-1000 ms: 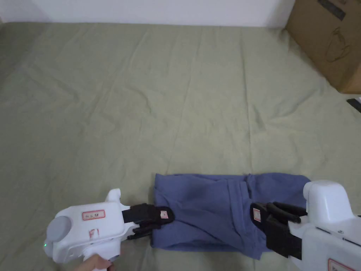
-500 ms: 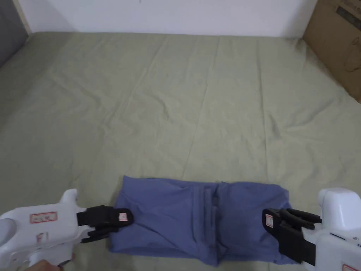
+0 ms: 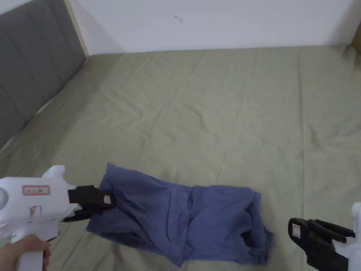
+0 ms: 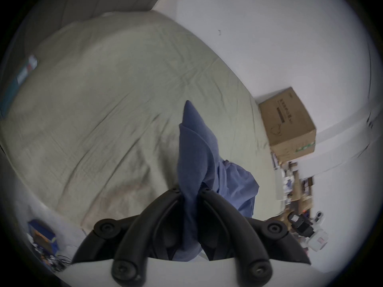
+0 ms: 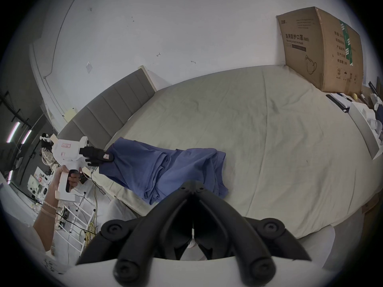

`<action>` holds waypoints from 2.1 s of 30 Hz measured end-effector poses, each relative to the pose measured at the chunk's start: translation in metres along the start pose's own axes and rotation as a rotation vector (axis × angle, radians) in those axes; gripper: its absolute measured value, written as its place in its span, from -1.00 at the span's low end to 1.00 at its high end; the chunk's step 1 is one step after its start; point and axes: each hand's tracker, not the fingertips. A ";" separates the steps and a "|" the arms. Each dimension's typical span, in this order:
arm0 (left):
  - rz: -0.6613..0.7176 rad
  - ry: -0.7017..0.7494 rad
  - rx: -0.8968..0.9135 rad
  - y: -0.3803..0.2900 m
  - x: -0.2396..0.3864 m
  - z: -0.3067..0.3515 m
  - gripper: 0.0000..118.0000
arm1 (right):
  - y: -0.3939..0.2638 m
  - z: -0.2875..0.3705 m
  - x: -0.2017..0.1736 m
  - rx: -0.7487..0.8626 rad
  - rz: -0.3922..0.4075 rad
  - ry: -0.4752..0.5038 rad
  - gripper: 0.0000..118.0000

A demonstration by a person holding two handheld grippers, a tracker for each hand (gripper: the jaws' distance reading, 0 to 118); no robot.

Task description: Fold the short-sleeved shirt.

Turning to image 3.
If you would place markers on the pale wooden board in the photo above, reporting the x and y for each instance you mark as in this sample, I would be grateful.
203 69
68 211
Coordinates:
77 31

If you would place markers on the person's left hand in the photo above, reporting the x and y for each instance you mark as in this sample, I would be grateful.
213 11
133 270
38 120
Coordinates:
17 251

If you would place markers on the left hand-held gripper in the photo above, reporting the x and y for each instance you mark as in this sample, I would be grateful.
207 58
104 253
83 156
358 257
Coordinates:
31 206

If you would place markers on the grey padded headboard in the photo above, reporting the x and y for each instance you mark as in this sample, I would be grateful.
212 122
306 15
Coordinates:
33 56

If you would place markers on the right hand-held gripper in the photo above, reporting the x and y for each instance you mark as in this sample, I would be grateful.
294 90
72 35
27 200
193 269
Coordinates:
356 254

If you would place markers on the bed with pale green sheet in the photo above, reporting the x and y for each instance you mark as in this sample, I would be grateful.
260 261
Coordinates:
203 113

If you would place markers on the dark blue garment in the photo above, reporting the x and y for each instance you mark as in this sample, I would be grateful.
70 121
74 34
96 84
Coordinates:
197 217

